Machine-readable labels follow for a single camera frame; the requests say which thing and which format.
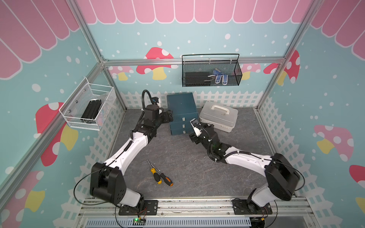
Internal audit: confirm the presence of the teal three-drawer cabinet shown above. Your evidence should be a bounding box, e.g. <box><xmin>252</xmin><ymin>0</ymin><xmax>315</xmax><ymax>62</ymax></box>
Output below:
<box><xmin>167</xmin><ymin>93</ymin><xmax>198</xmax><ymax>135</ymax></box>

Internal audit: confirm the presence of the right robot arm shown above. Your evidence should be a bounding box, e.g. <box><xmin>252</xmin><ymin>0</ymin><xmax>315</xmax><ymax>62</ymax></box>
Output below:
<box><xmin>190</xmin><ymin>119</ymin><xmax>300</xmax><ymax>213</ymax></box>

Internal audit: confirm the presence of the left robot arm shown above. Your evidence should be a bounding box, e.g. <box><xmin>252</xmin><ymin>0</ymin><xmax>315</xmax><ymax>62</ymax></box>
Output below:
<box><xmin>89</xmin><ymin>90</ymin><xmax>173</xmax><ymax>208</ymax></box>

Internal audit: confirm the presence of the white plastic lidded box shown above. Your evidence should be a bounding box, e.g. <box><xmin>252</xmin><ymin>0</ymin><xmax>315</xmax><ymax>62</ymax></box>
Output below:
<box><xmin>199</xmin><ymin>101</ymin><xmax>238</xmax><ymax>133</ymax></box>

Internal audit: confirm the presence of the blue white item in basket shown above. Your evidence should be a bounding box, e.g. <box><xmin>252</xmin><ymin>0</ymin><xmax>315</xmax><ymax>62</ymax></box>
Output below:
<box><xmin>208</xmin><ymin>68</ymin><xmax>229</xmax><ymax>86</ymax></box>

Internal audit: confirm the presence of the black box in white basket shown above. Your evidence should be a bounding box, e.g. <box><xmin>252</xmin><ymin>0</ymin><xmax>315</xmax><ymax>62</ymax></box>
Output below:
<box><xmin>81</xmin><ymin>99</ymin><xmax>102</xmax><ymax>123</ymax></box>

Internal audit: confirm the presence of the small green circuit board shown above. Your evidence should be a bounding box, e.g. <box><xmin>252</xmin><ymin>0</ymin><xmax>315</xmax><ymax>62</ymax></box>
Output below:
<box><xmin>133</xmin><ymin>218</ymin><xmax>146</xmax><ymax>226</ymax></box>

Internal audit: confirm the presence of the orange handled screwdriver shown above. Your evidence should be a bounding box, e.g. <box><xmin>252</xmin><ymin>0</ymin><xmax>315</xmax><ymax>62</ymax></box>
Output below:
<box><xmin>158</xmin><ymin>170</ymin><xmax>173</xmax><ymax>187</ymax></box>

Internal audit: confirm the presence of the yellow handled screwdriver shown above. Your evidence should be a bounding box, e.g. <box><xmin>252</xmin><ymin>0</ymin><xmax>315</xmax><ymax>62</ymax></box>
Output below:
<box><xmin>147</xmin><ymin>159</ymin><xmax>162</xmax><ymax>184</ymax></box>

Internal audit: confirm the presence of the black wire wall basket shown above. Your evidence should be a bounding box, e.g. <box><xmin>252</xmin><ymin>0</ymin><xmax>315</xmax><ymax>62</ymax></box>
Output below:
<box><xmin>181</xmin><ymin>53</ymin><xmax>242</xmax><ymax>87</ymax></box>

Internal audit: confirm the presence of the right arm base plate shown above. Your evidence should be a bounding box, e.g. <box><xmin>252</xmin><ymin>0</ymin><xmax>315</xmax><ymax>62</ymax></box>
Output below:
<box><xmin>232</xmin><ymin>198</ymin><xmax>273</xmax><ymax>217</ymax></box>

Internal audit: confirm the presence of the white wire wall basket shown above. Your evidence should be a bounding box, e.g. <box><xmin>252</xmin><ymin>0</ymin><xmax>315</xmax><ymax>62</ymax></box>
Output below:
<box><xmin>59</xmin><ymin>78</ymin><xmax>116</xmax><ymax>131</ymax></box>

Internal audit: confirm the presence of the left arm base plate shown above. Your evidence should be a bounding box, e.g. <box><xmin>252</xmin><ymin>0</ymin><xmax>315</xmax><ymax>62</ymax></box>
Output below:
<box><xmin>118</xmin><ymin>199</ymin><xmax>158</xmax><ymax>216</ymax></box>

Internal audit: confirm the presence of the white slotted cable duct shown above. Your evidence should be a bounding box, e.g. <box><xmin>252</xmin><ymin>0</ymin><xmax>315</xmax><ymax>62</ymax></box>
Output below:
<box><xmin>85</xmin><ymin>217</ymin><xmax>252</xmax><ymax>228</ymax></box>

